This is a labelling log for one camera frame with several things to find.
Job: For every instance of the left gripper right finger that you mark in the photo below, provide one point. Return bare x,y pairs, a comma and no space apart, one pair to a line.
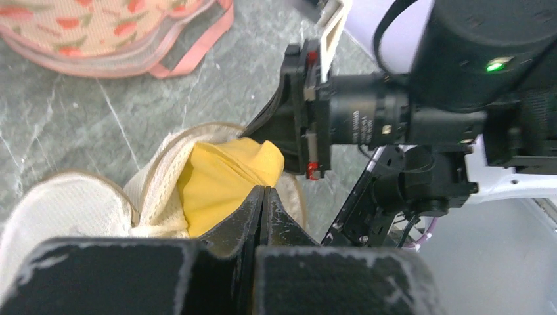
311,279

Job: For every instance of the pink floral laundry bag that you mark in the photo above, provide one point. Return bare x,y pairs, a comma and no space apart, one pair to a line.
109,39

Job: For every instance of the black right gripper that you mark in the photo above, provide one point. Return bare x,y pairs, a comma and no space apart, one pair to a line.
296,117

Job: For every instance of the white mesh laundry bag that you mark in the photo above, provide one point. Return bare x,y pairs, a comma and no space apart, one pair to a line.
77,203

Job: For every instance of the yellow bra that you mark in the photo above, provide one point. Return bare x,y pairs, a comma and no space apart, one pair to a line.
217,178

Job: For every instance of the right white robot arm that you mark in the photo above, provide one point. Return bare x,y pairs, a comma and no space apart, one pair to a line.
474,119

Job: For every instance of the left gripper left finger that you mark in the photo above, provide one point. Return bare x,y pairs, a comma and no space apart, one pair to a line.
139,275

